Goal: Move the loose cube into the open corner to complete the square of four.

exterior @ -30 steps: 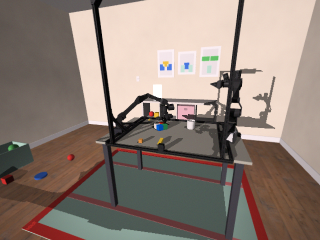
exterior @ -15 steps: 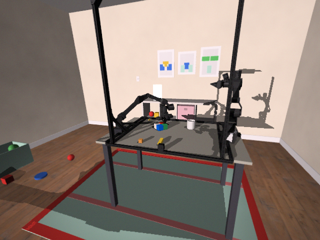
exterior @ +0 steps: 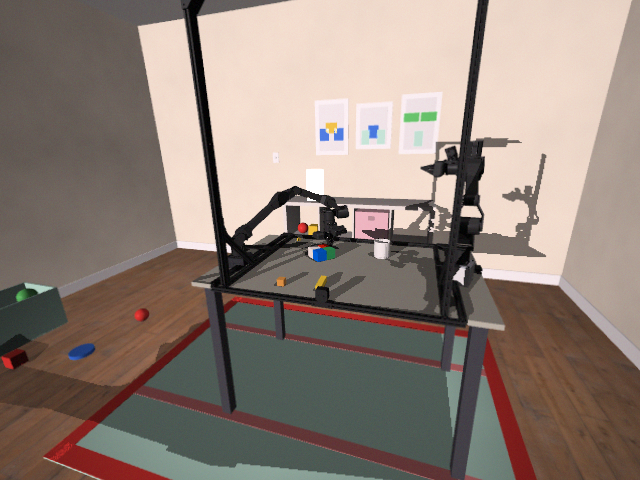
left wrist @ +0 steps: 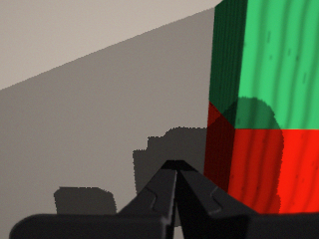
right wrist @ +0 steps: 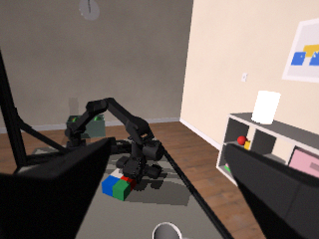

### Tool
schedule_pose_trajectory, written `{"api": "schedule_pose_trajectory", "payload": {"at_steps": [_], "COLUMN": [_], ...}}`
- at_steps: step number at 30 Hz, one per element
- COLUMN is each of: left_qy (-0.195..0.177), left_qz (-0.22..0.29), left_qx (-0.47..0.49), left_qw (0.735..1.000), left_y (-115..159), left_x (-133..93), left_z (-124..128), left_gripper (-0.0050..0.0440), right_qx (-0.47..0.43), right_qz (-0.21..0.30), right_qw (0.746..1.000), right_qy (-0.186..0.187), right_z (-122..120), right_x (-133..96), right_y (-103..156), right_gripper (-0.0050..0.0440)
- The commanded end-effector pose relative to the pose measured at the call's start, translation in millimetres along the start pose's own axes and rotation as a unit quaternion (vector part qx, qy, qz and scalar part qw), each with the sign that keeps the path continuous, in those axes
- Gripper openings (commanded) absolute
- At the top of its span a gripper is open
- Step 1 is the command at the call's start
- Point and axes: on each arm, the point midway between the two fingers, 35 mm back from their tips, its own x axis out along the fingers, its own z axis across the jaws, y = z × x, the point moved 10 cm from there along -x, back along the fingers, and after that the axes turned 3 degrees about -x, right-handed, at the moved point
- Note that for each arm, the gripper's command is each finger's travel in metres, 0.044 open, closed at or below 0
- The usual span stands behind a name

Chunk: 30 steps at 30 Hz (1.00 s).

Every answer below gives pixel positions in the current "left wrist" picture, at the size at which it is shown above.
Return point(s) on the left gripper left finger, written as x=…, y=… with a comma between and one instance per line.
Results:
x=150, y=215

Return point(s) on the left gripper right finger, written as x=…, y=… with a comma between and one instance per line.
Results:
x=208, y=212

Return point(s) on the dark red cube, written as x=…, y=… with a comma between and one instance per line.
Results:
x=269, y=170

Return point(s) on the green cube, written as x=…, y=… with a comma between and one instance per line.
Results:
x=265, y=63

